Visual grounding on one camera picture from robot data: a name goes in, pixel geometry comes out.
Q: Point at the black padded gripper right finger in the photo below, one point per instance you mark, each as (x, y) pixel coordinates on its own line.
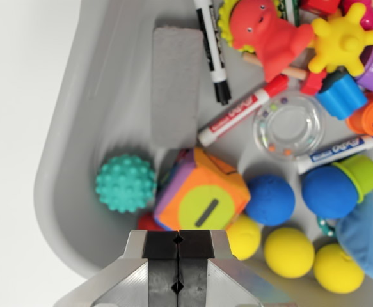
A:
(218, 278)

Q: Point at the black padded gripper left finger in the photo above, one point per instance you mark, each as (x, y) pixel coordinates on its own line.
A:
(135, 278)

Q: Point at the grey plastic bin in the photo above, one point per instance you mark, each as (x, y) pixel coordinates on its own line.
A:
(77, 160)

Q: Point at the yellow foam ball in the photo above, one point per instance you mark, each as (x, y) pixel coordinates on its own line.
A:
(243, 236)
(288, 252)
(338, 270)

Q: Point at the small red ball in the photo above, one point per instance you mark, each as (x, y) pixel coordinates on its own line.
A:
(146, 222)

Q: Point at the orange fabric shape cube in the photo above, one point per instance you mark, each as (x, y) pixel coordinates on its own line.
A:
(202, 192)

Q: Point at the blue foam ball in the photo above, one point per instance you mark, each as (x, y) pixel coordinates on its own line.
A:
(327, 193)
(269, 199)

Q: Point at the teal nubbed ball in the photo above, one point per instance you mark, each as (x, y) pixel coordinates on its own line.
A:
(125, 184)

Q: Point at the light blue soft toy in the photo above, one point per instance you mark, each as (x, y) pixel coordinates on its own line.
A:
(365, 236)

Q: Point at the red Expo marker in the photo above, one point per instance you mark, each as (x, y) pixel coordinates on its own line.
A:
(234, 115)

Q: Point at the blue Expo marker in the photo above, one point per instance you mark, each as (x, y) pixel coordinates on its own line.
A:
(333, 150)

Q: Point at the lime green stacking cup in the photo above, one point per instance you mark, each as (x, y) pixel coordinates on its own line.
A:
(362, 176)

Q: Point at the grey felt eraser block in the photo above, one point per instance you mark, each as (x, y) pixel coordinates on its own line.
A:
(176, 89)

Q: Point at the small red plastic piece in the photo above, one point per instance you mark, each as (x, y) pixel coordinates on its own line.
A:
(312, 84)

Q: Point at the blue gear shaped block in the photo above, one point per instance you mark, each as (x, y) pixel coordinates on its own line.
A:
(339, 96)

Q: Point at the black dry erase marker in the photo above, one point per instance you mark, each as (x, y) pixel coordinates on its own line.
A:
(213, 57)

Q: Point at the red rubber animal toy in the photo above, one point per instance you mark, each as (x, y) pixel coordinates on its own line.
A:
(263, 35)

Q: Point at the yellow-green nubbed teether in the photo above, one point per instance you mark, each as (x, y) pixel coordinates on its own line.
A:
(224, 22)

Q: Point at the yellow spiked star toy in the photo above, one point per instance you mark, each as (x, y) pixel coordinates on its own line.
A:
(343, 41)

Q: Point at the green marker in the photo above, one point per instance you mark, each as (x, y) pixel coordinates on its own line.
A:
(290, 11)

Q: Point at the red wooden cube with hole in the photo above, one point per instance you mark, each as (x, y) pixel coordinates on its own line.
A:
(320, 5)

